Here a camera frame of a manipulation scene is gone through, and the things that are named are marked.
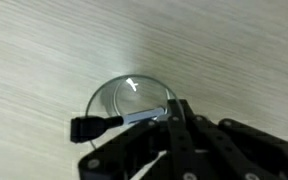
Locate round wooden table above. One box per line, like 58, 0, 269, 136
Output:
0, 0, 288, 180

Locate black marker in glass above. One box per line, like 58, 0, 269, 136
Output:
70, 107, 165, 143

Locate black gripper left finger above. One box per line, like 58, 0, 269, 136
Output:
78, 120, 171, 180

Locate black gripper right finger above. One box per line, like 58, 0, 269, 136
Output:
166, 98, 288, 180

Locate clear drinking glass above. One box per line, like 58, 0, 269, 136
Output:
85, 73, 182, 151

